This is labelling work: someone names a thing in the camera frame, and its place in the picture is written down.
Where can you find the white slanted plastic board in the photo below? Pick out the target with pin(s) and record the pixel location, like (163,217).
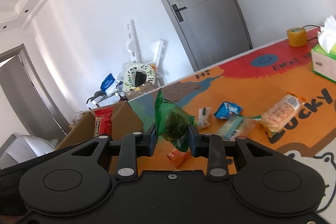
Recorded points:
(156,47)

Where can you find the small orange candy packet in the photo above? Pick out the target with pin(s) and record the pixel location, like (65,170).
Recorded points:
(176,158)

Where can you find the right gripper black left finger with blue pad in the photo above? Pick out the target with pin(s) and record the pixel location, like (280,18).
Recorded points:
(130,148)

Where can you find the small clear cookie packet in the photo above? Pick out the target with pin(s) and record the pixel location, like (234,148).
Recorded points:
(203,118)

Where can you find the white plastic shelf part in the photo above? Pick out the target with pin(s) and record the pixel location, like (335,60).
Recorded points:
(132,45)

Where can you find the black door handle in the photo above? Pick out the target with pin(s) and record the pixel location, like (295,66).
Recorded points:
(177,12)

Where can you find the brown cardboard box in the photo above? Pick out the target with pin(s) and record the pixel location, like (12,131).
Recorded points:
(115,120)

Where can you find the red snack packet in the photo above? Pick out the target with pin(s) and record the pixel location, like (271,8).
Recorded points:
(103,122)

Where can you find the seaweed cracker pack blue band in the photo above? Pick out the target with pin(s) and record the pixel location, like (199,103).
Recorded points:
(237,126)

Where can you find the blue small snack packet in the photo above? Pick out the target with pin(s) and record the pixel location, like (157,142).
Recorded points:
(227,109)

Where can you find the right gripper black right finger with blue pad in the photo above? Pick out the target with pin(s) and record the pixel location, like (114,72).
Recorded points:
(214,149)

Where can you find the green snack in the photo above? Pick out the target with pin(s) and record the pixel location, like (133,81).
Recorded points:
(172,122)

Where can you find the orange biscuit pack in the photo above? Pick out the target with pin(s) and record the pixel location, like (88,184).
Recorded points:
(280,114)

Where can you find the yellow tape roll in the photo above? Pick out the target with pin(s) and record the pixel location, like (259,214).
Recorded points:
(297,37)

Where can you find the blue plastic bag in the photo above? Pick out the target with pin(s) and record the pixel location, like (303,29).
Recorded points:
(108,82)

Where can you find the green tissue box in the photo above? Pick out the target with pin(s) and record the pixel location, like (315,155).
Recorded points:
(323,54)

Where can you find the colourful cat table mat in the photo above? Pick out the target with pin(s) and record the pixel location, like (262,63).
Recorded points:
(256,81)

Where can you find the grey side door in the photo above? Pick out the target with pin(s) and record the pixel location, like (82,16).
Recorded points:
(28,97)

